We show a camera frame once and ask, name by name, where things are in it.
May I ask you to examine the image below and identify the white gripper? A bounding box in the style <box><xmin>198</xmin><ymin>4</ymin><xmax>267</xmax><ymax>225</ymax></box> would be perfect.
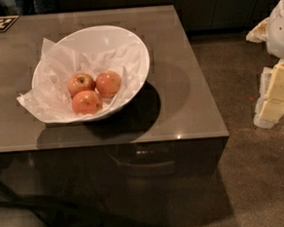
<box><xmin>246</xmin><ymin>0</ymin><xmax>284</xmax><ymax>129</ymax></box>

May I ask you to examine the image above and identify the red apple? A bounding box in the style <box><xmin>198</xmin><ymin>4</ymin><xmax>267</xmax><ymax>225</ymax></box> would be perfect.
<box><xmin>95</xmin><ymin>71</ymin><xmax>122</xmax><ymax>98</ymax></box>
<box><xmin>67</xmin><ymin>73</ymin><xmax>95</xmax><ymax>97</ymax></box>
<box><xmin>72</xmin><ymin>91</ymin><xmax>103</xmax><ymax>115</ymax></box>

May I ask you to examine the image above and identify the white bowl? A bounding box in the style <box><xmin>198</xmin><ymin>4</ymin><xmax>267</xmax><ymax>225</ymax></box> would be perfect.
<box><xmin>27</xmin><ymin>21</ymin><xmax>155</xmax><ymax>126</ymax></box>

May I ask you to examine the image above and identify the red apple front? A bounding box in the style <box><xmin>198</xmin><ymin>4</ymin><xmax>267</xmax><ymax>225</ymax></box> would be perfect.
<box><xmin>72</xmin><ymin>91</ymin><xmax>103</xmax><ymax>115</ymax></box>

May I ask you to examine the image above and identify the dark glossy table cabinet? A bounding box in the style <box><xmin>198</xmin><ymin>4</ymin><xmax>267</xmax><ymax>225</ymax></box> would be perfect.
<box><xmin>0</xmin><ymin>6</ymin><xmax>229</xmax><ymax>227</ymax></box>

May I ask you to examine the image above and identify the white crumpled paper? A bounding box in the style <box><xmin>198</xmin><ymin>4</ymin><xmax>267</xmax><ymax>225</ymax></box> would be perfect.
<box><xmin>12</xmin><ymin>30</ymin><xmax>147</xmax><ymax>126</ymax></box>

